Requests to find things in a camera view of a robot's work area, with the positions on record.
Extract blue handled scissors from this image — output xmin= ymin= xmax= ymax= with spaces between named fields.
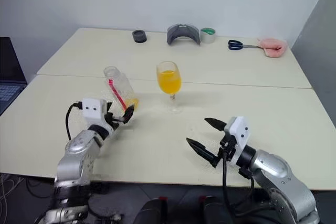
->
xmin=227 ymin=39 xmax=263 ymax=51

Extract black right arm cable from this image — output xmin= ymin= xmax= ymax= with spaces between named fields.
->
xmin=222 ymin=152 xmax=266 ymax=218

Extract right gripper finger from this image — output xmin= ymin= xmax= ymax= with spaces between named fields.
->
xmin=185 ymin=137 xmax=220 ymax=168
xmin=204 ymin=118 xmax=227 ymax=132

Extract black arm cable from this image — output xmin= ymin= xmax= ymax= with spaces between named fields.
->
xmin=222 ymin=152 xmax=266 ymax=218
xmin=65 ymin=100 xmax=85 ymax=141

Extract grey curved headband pad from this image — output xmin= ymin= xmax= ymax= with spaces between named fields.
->
xmin=166 ymin=23 xmax=202 ymax=46

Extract black rounded shape red tab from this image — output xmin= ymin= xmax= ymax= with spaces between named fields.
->
xmin=198 ymin=195 xmax=237 ymax=224
xmin=133 ymin=196 xmax=169 ymax=224

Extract pink cloth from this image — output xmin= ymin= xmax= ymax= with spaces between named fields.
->
xmin=256 ymin=37 xmax=287 ymax=59

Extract clear wine glass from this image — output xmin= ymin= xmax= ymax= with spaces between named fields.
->
xmin=156 ymin=61 xmax=183 ymax=114

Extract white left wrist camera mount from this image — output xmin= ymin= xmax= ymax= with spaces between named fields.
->
xmin=82 ymin=98 xmax=120 ymax=132

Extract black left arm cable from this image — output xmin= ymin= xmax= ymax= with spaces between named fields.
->
xmin=65 ymin=100 xmax=85 ymax=141

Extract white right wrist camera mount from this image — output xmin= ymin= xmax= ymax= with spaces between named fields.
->
xmin=224 ymin=115 xmax=251 ymax=166

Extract dark laptop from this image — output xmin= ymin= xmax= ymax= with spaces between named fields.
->
xmin=0 ymin=37 xmax=28 ymax=116

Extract black round cap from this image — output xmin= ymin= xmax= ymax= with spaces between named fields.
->
xmin=132 ymin=29 xmax=148 ymax=44

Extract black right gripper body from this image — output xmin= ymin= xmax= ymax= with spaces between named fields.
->
xmin=216 ymin=132 xmax=239 ymax=163

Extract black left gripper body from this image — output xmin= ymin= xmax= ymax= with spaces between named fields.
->
xmin=104 ymin=112 xmax=124 ymax=131

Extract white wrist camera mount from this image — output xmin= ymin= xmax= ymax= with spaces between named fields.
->
xmin=224 ymin=115 xmax=251 ymax=166
xmin=82 ymin=98 xmax=120 ymax=132

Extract clear tape roll green core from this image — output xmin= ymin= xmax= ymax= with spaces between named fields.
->
xmin=199 ymin=27 xmax=217 ymax=44

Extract clear plastic bottle red tape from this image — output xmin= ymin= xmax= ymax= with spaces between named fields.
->
xmin=102 ymin=66 xmax=140 ymax=112

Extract white floor cables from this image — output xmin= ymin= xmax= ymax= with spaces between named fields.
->
xmin=0 ymin=173 xmax=26 ymax=224

